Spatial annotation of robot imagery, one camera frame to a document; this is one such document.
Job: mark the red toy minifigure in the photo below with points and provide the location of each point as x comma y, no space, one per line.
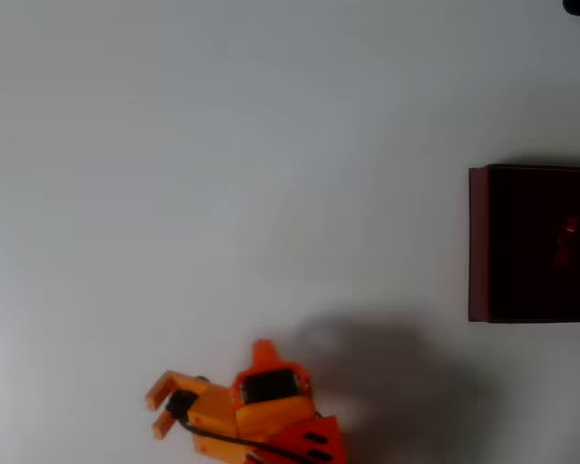
566,241

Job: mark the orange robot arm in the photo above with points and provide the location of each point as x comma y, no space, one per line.
314,437

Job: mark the small black camera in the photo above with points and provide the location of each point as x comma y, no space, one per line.
182,405

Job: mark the dark red open box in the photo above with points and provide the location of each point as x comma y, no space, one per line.
522,290

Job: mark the yellow-orange gripper with servo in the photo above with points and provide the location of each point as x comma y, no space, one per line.
271,388

